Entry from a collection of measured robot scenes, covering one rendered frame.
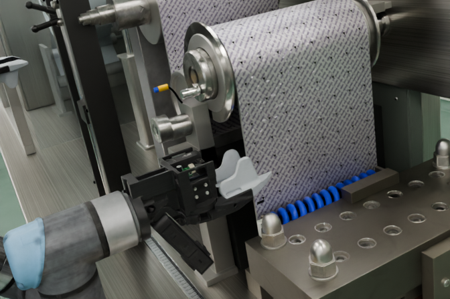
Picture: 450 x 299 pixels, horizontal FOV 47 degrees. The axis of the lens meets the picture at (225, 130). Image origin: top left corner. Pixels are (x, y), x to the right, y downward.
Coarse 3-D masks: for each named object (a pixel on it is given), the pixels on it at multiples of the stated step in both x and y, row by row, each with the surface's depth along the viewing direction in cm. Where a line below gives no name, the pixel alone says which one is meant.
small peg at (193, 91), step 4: (188, 88) 73; (192, 88) 73; (196, 88) 73; (180, 92) 73; (184, 92) 72; (188, 92) 72; (192, 92) 72; (196, 92) 73; (200, 92) 73; (184, 96) 72; (188, 96) 72; (192, 96) 73
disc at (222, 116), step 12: (192, 24) 74; (204, 24) 71; (204, 36) 72; (216, 36) 69; (216, 48) 69; (228, 72) 68; (228, 84) 69; (216, 96) 74; (228, 96) 70; (228, 108) 72; (216, 120) 77
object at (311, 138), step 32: (288, 96) 75; (320, 96) 78; (352, 96) 80; (256, 128) 74; (288, 128) 76; (320, 128) 79; (352, 128) 82; (256, 160) 75; (288, 160) 78; (320, 160) 80; (352, 160) 84; (288, 192) 79
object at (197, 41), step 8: (368, 32) 80; (192, 40) 75; (200, 40) 73; (192, 48) 76; (208, 48) 71; (216, 56) 70; (216, 64) 70; (216, 72) 71; (224, 80) 70; (224, 88) 70; (224, 96) 71; (208, 104) 77; (216, 104) 74
